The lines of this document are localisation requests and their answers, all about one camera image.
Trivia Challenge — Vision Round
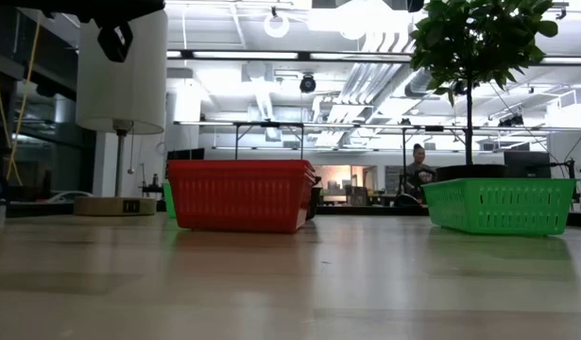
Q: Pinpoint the dark computer monitor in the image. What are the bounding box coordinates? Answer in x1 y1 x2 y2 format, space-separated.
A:
503 150 552 179
165 147 206 162

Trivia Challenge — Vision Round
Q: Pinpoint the green potted plant black pot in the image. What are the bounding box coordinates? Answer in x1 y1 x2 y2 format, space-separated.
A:
409 0 560 183

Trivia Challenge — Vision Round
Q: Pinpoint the green plastic basket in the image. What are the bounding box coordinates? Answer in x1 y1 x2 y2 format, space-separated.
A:
161 181 177 219
420 178 580 237

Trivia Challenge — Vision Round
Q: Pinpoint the yellow cable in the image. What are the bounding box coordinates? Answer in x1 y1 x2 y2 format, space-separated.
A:
0 16 42 186

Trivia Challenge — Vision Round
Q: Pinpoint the red plastic basket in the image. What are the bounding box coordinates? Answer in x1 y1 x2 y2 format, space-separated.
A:
166 159 318 179
168 172 320 235

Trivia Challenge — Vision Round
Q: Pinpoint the white shade table lamp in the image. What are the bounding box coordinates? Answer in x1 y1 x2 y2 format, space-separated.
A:
74 8 169 217

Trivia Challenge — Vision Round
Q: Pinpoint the rig light bar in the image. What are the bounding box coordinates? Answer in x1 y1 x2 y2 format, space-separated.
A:
165 48 581 65

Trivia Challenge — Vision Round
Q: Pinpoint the black frame crossbar with handles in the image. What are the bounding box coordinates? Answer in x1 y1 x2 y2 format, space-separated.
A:
6 201 581 227

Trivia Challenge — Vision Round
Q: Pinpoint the person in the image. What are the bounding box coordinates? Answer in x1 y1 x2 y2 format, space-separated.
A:
402 143 437 199

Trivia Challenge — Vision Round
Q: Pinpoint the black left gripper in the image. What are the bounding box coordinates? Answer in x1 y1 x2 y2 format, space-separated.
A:
96 21 134 64

